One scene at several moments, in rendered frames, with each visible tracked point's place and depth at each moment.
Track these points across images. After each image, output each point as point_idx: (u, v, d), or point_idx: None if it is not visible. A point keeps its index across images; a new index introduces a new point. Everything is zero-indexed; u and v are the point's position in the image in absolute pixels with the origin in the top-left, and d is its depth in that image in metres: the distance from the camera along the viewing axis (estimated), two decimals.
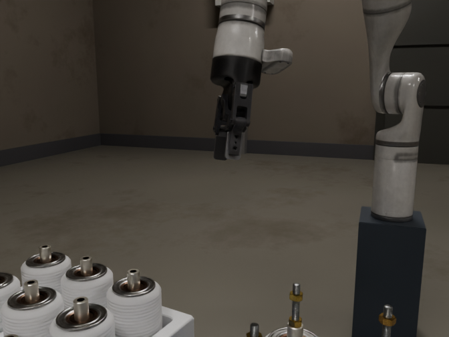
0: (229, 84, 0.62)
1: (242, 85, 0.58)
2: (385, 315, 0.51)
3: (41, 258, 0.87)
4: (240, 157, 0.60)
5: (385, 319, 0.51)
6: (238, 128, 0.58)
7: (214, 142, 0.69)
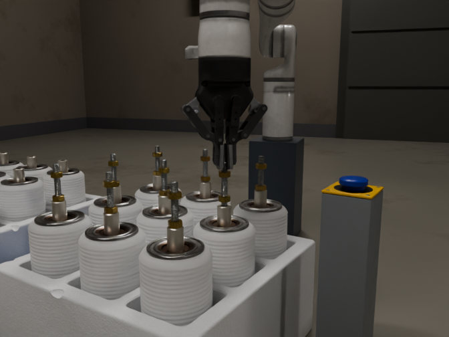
0: (239, 85, 0.61)
1: (264, 109, 0.64)
2: (203, 154, 0.80)
3: (0, 161, 1.15)
4: (228, 164, 0.65)
5: (202, 157, 0.80)
6: (238, 140, 0.64)
7: (220, 152, 0.62)
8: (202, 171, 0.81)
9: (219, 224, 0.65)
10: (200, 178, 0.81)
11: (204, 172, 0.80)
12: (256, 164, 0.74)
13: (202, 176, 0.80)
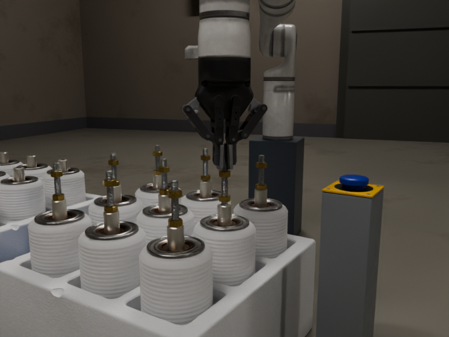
0: (239, 85, 0.61)
1: (264, 109, 0.64)
2: (203, 154, 0.80)
3: (0, 160, 1.15)
4: (228, 164, 0.65)
5: (202, 156, 0.79)
6: (238, 140, 0.64)
7: (220, 152, 0.62)
8: (203, 170, 0.81)
9: (220, 223, 0.65)
10: (200, 176, 0.81)
11: (204, 172, 0.80)
12: (256, 163, 0.74)
13: (202, 176, 0.80)
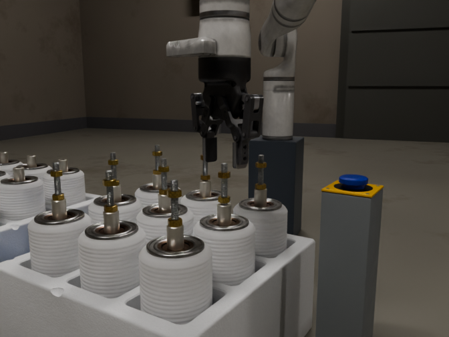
0: None
1: (197, 96, 0.67)
2: (202, 154, 0.80)
3: (0, 160, 1.15)
4: (203, 159, 0.66)
5: (202, 156, 0.80)
6: (204, 134, 0.67)
7: (246, 148, 0.61)
8: (202, 170, 0.81)
9: (219, 222, 0.65)
10: (200, 176, 0.81)
11: (204, 172, 0.80)
12: (256, 163, 0.74)
13: (202, 176, 0.80)
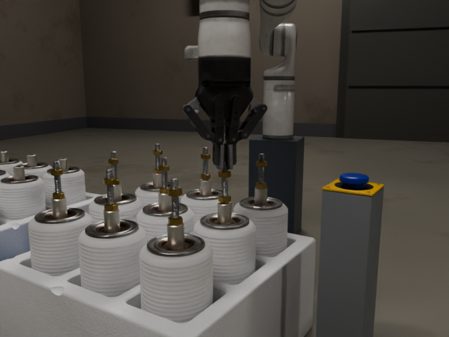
0: (239, 85, 0.61)
1: (264, 109, 0.64)
2: (203, 152, 0.80)
3: (0, 160, 1.15)
4: (228, 164, 0.65)
5: (202, 154, 0.79)
6: (237, 140, 0.64)
7: (220, 152, 0.62)
8: (203, 169, 0.81)
9: (220, 221, 0.65)
10: (201, 175, 0.81)
11: (204, 170, 0.80)
12: (256, 162, 0.74)
13: (202, 174, 0.80)
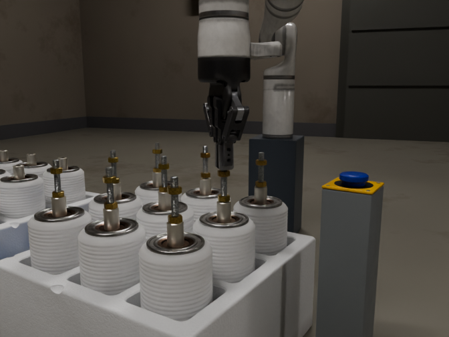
0: (221, 85, 0.60)
1: (239, 113, 0.57)
2: (203, 151, 0.80)
3: (0, 158, 1.15)
4: (233, 166, 0.64)
5: (202, 154, 0.79)
6: (229, 142, 0.61)
7: (215, 150, 0.64)
8: (203, 168, 0.80)
9: (219, 220, 0.65)
10: (200, 174, 0.81)
11: (204, 169, 0.80)
12: (256, 160, 0.74)
13: (202, 173, 0.80)
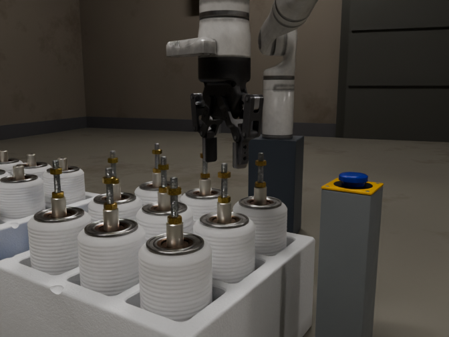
0: None
1: (197, 97, 0.67)
2: None
3: (0, 159, 1.15)
4: (203, 159, 0.66)
5: (202, 154, 0.80)
6: (204, 134, 0.67)
7: (246, 148, 0.61)
8: (202, 168, 0.81)
9: (218, 217, 0.66)
10: (200, 174, 0.81)
11: (204, 170, 0.80)
12: (256, 161, 0.74)
13: (202, 174, 0.80)
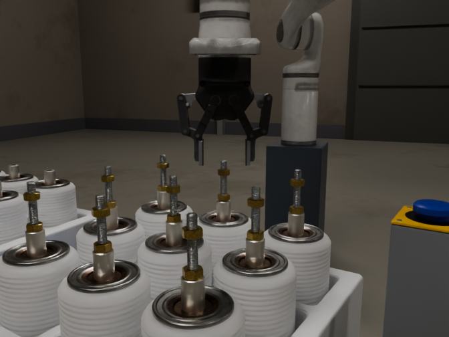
0: None
1: (177, 97, 0.62)
2: (226, 167, 0.64)
3: None
4: (198, 163, 0.63)
5: (229, 170, 0.64)
6: (190, 136, 0.63)
7: None
8: (226, 188, 0.64)
9: (247, 258, 0.50)
10: (226, 197, 0.64)
11: (226, 189, 0.65)
12: (292, 180, 0.57)
13: (229, 194, 0.65)
